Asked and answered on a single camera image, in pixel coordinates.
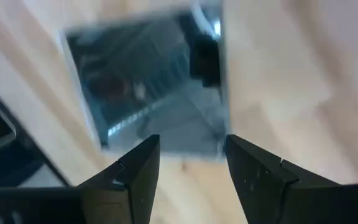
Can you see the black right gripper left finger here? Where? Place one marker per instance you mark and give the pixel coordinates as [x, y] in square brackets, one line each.
[138, 186]

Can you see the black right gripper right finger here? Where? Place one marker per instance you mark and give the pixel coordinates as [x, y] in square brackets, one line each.
[259, 193]

